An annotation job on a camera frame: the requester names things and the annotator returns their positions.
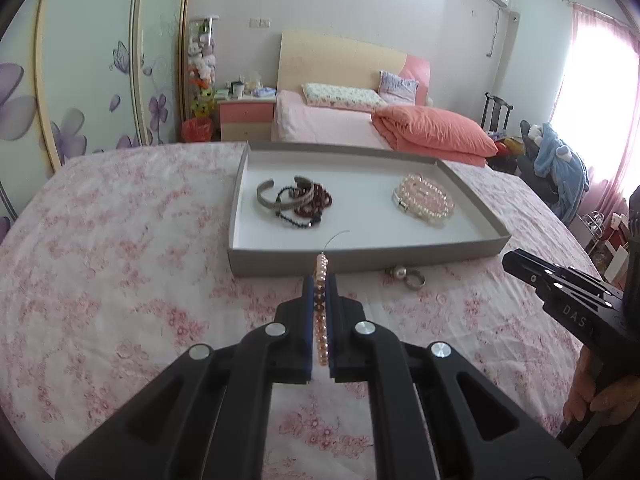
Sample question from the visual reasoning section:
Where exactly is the pink floral bed sheet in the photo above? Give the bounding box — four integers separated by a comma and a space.
1, 143, 580, 474

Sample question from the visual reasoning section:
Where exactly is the black bead chain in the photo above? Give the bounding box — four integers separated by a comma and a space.
273, 185, 324, 230

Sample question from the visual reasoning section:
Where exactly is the blue plush robe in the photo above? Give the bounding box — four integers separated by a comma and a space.
534, 122, 590, 224

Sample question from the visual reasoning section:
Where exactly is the wide silver cuff bangle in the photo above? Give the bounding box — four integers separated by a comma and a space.
256, 176, 314, 211

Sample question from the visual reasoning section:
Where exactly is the small pink pearl bracelet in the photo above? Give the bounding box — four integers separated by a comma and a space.
311, 228, 352, 368

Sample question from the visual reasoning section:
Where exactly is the dark wooden chair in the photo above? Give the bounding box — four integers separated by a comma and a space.
480, 92, 513, 133

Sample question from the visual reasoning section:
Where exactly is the floral white pillow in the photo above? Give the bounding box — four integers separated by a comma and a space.
302, 82, 386, 113

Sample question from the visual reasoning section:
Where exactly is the clear tube of plush toys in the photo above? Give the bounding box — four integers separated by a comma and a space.
186, 15, 219, 118

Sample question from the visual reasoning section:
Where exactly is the grey cardboard tray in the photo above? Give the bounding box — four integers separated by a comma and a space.
228, 141, 511, 278

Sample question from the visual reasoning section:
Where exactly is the white mug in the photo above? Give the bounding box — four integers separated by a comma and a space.
230, 80, 245, 100

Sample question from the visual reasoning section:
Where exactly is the dark red bead bracelet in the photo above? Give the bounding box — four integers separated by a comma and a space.
293, 181, 335, 221

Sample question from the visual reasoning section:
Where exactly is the pearl ring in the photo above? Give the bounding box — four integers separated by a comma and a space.
384, 264, 429, 291

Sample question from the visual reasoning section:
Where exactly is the white pearl necklace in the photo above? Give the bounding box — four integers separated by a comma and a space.
394, 173, 454, 229

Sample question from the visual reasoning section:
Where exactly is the pink curtain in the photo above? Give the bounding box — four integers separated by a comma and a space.
550, 2, 639, 217

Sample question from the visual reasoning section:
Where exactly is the person's right hand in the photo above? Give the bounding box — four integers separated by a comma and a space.
562, 344, 640, 428

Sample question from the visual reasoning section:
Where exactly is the red plastic bag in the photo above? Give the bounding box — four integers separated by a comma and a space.
180, 117, 215, 143

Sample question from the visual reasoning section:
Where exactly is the pink nightstand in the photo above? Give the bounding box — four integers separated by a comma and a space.
217, 96, 277, 142

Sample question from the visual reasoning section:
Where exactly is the wall power socket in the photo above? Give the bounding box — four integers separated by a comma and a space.
250, 18, 271, 28

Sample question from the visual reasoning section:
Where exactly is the floral sliding wardrobe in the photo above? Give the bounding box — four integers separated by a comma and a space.
1, 0, 186, 230

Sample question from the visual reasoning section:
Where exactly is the beige pink headboard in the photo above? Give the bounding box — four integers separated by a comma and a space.
277, 32, 431, 105

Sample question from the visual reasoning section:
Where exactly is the salmon folded duvet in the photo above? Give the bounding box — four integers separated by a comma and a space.
371, 105, 498, 167

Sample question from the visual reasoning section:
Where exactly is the large pink bead necklace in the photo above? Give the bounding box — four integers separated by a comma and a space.
397, 173, 457, 224

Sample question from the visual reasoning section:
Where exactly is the purple patterned pillow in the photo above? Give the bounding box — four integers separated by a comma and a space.
378, 70, 420, 105

